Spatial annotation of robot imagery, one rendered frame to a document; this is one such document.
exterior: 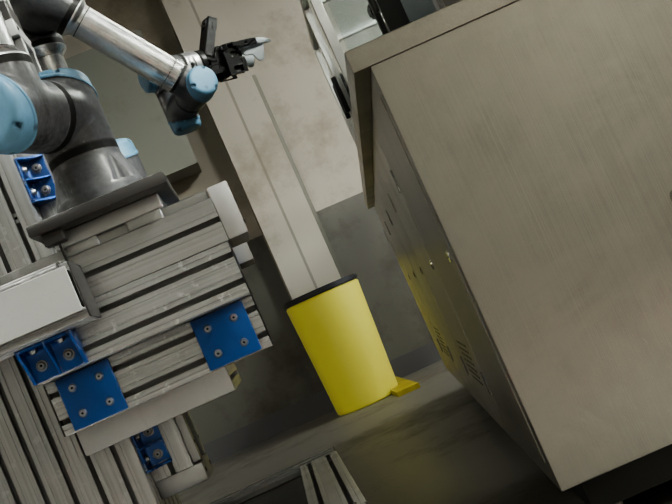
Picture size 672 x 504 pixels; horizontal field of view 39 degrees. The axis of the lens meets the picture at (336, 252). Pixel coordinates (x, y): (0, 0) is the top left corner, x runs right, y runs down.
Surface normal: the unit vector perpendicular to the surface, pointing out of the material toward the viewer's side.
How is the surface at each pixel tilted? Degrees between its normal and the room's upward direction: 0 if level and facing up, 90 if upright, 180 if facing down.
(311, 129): 90
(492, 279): 90
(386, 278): 90
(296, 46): 90
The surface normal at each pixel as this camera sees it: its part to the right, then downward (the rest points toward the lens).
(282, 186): 0.07, -0.09
